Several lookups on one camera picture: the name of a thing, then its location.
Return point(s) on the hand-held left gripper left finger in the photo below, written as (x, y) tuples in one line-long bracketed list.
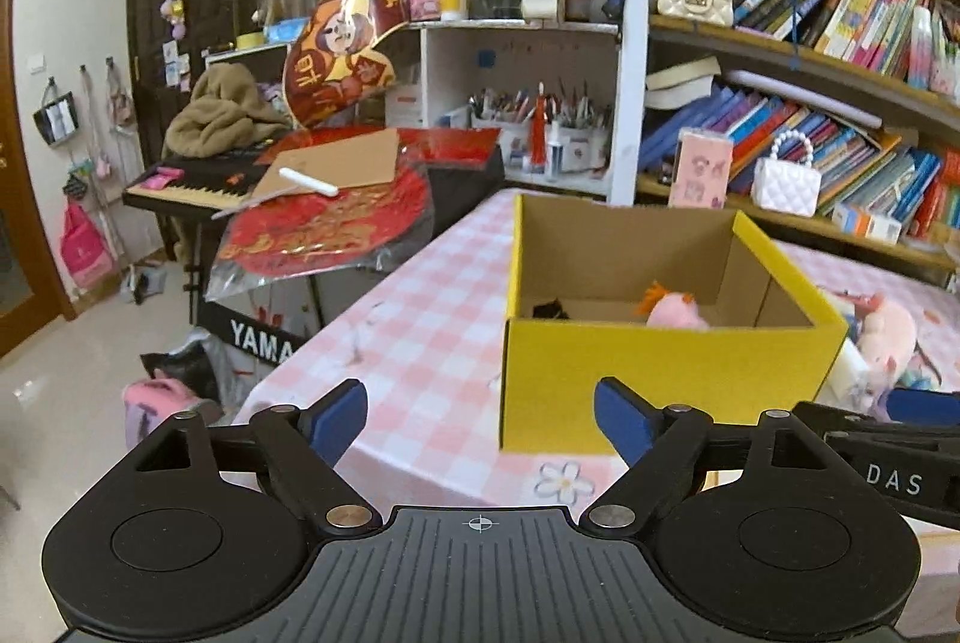
[(341, 416)]

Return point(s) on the wooden bookshelf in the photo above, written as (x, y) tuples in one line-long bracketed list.
[(795, 224)]

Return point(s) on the white foam block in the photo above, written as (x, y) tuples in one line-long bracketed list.
[(847, 369)]

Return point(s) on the row of blue red books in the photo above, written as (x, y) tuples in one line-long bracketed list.
[(862, 163)]

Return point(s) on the black keyboard case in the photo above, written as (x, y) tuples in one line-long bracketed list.
[(255, 335)]

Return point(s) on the red gold foil balloon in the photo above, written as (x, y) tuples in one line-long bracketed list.
[(337, 43)]

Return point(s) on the white orange medicine box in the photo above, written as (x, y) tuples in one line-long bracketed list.
[(866, 223)]

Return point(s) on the pen holders with pens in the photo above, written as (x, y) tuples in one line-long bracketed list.
[(555, 137)]

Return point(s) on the pink glitter bottle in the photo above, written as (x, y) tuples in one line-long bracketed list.
[(920, 47)]

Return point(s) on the yellow cardboard box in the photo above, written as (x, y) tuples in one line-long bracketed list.
[(645, 380)]

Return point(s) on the white paper roll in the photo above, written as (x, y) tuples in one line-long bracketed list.
[(802, 97)]

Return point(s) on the black white hanging bag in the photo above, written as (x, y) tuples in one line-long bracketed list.
[(56, 122)]

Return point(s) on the brown fleece blanket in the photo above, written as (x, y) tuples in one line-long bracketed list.
[(217, 118)]

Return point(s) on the white marker pen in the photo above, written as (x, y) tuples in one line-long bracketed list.
[(309, 181)]

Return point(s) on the pink sticker canister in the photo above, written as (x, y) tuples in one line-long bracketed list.
[(701, 171)]

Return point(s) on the row of colourful books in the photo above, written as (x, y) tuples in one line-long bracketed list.
[(840, 6)]

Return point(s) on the black binder clip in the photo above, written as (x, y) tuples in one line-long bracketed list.
[(551, 310)]

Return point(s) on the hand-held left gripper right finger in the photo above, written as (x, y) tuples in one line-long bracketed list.
[(621, 416)]

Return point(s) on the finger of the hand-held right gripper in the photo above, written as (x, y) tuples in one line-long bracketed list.
[(926, 404), (930, 463)]

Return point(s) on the pink hanging bag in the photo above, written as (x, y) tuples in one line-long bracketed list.
[(86, 249)]

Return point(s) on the white cubby cabinet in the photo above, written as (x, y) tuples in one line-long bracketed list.
[(517, 54)]

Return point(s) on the small pink chick plush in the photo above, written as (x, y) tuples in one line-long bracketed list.
[(675, 311)]

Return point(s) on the pink checkered tablecloth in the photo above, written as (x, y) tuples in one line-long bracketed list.
[(427, 328)]

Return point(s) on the brown cardboard sheet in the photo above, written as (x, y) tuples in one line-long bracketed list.
[(337, 159)]

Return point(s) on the red flat box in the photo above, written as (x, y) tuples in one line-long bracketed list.
[(450, 144)]

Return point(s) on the black electronic keyboard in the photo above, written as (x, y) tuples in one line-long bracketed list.
[(187, 186)]

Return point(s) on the large pink plush toy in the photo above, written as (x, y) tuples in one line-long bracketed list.
[(889, 335)]

